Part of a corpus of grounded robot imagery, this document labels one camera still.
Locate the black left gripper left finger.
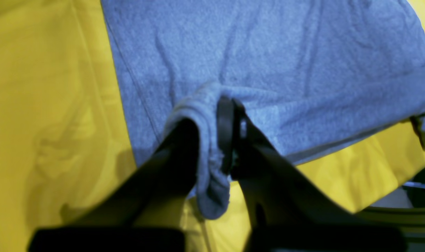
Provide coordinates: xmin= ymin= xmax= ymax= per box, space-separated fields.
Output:
xmin=28 ymin=119 xmax=199 ymax=252

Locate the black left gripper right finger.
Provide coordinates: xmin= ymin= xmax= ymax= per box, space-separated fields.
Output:
xmin=217 ymin=97 xmax=407 ymax=252

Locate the grey t-shirt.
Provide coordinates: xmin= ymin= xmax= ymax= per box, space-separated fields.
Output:
xmin=102 ymin=0 xmax=425 ymax=219

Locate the yellow table cloth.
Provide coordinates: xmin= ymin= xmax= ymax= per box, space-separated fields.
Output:
xmin=0 ymin=0 xmax=425 ymax=252

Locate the grey aluminium frame rail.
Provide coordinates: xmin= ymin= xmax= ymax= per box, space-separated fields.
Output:
xmin=356 ymin=207 xmax=425 ymax=252

